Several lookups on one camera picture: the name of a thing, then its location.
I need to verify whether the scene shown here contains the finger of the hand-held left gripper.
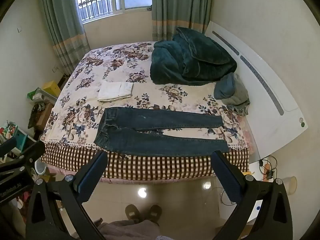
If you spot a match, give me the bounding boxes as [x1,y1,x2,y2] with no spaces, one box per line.
[0,140,46,173]

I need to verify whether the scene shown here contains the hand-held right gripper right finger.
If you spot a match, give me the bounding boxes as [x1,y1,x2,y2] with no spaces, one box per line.
[211,150,293,240]

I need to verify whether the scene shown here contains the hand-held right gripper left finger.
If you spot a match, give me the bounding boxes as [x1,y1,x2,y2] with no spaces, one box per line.
[26,150,108,240]

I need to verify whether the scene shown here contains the dark blue jeans pants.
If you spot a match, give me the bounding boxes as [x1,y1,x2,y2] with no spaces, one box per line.
[94,107,230,157]

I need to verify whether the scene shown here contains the person's grey pants leg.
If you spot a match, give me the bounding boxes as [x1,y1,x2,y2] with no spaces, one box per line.
[97,219,161,240]

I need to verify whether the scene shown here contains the white shelf with clutter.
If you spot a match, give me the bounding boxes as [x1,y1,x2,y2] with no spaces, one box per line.
[0,121,38,157]

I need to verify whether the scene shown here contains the white nightstand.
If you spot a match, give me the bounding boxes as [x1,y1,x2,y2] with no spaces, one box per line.
[246,155,278,223]

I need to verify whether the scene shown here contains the wooden stool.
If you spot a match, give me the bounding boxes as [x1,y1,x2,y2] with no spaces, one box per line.
[27,102,54,133]

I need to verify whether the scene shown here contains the green plastic bag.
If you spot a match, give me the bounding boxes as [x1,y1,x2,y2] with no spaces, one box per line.
[27,87,52,103]

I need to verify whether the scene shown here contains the clear plastic cup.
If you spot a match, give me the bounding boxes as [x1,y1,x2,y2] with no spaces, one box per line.
[282,176,298,195]

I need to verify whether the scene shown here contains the brown checkered bed sheet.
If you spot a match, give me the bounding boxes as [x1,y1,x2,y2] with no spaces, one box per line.
[41,141,250,181]

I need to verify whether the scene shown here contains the yellow box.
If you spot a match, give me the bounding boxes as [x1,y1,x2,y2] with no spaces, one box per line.
[42,80,61,97]

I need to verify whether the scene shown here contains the grey-green fringed cloth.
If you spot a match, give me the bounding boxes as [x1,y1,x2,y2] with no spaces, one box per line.
[222,76,251,117]

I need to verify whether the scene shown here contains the white folded towel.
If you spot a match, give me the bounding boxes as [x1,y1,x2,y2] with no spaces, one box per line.
[97,81,134,103]

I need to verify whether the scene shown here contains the blue cloth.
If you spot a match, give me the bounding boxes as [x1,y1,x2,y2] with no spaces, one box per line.
[214,72,237,100]

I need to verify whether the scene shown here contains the floral blanket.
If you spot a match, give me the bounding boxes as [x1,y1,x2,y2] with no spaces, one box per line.
[40,41,253,156]

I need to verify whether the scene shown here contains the dark green plush blanket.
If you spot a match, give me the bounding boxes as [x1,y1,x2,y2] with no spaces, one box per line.
[150,27,238,86]

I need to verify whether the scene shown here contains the green curtain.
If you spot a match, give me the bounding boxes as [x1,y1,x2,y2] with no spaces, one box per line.
[37,0,91,76]
[151,0,214,42]

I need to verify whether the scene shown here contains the window with metal grille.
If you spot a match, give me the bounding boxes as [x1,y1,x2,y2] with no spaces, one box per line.
[74,0,153,25]

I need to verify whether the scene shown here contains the black charger with cable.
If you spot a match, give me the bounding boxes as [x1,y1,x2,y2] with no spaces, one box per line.
[259,159,276,181]

